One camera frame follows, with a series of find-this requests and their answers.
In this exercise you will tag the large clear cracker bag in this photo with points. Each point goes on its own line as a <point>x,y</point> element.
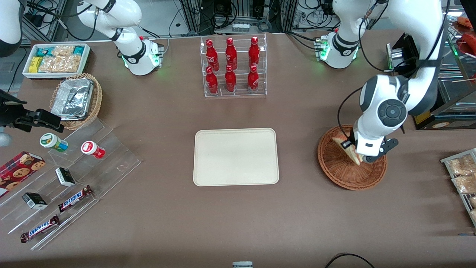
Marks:
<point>61,64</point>

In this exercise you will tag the clear acrylic bottle rack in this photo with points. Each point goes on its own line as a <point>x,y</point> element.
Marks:
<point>241,95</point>

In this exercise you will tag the small clear cracker bag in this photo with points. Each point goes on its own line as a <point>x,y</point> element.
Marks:
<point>63,50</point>

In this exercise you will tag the beige rectangular tray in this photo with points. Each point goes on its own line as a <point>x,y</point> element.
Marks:
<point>236,156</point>

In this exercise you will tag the clear acrylic step display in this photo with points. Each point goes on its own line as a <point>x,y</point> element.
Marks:
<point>111,163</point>

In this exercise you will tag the clear bag of pastries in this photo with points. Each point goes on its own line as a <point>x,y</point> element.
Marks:
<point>463,165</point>
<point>465,184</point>

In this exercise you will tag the teal snack packet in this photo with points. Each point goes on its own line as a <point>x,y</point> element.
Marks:
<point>44,51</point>
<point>79,50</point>

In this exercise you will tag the red cookie box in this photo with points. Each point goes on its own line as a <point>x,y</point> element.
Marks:
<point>18,171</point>

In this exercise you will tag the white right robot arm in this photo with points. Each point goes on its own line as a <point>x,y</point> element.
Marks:
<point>134,52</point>

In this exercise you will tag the red cola bottle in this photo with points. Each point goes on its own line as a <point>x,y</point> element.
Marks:
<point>253,80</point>
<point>211,56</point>
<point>254,52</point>
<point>231,54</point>
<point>230,81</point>
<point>212,82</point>

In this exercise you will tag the light wicker basket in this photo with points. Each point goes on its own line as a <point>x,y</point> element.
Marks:
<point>97,100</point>

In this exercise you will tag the silver foil container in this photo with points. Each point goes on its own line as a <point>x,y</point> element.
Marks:
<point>72,98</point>

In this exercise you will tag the grey device at table edge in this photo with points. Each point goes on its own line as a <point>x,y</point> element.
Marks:
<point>242,264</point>

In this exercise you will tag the brown wicker basket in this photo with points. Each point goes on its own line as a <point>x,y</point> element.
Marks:
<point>334,171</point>

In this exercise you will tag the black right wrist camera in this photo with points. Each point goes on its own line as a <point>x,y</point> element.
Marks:
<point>9,111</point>

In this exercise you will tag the small black box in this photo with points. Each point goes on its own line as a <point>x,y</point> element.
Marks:
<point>34,201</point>
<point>65,176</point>

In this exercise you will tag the white power strip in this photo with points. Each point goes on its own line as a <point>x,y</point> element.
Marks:
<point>240,27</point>

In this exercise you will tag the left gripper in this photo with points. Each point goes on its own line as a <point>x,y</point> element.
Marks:
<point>349,143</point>

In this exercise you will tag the triangular sandwich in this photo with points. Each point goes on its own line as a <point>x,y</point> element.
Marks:
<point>351,154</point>

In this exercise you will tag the red lid cup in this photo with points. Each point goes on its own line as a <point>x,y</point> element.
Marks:
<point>92,149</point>

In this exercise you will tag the black food warmer cabinet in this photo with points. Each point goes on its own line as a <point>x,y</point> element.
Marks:
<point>406,46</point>

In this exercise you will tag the yellow snack packet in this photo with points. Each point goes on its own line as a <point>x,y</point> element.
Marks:
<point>35,64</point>

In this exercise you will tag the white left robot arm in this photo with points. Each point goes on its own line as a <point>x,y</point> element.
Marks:
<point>390,108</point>

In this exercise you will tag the white plastic snack bin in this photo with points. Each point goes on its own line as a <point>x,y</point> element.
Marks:
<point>86,61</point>

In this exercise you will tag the Snickers bar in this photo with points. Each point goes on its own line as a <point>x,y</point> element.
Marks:
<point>40,228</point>
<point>74,198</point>

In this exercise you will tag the green lid cup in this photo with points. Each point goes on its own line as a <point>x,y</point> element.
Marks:
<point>52,142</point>

